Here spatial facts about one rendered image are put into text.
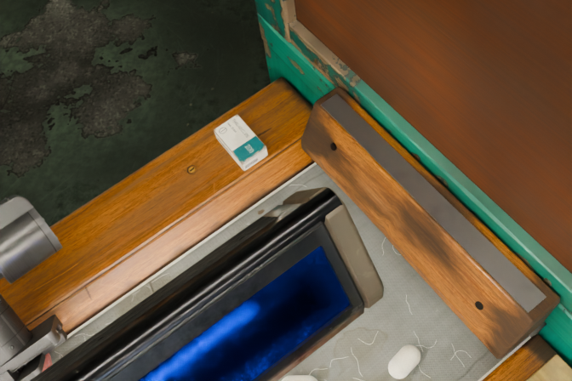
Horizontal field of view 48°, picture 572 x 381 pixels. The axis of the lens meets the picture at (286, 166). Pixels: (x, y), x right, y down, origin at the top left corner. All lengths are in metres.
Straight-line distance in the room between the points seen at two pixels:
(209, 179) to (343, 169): 0.17
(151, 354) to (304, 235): 0.09
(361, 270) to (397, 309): 0.35
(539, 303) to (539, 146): 0.15
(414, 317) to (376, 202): 0.13
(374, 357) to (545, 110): 0.32
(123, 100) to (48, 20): 0.44
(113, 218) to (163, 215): 0.06
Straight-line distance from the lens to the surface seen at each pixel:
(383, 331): 0.68
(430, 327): 0.69
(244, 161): 0.72
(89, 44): 2.04
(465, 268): 0.59
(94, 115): 1.86
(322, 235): 0.32
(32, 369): 0.65
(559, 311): 0.61
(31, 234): 0.64
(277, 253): 0.31
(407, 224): 0.62
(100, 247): 0.74
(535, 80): 0.46
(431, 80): 0.55
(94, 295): 0.73
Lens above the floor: 1.39
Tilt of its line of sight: 59 degrees down
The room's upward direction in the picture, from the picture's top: 11 degrees counter-clockwise
